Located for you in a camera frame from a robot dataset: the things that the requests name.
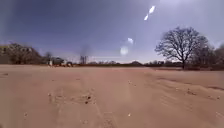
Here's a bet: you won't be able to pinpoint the large bare tree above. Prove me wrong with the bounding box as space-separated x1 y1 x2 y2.
154 26 210 70

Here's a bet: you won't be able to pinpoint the reddish brown dirt ground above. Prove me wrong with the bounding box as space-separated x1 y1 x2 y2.
0 64 224 128

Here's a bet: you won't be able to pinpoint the small bare tree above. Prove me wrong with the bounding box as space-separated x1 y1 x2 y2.
79 54 89 66

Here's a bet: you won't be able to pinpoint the bare trees with bushes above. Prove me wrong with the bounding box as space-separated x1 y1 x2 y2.
189 43 224 71

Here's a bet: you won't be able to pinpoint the group of bare trees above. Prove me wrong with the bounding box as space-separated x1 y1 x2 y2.
0 42 54 66

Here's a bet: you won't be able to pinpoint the distant tree line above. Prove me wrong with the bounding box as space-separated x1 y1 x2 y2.
73 59 184 68

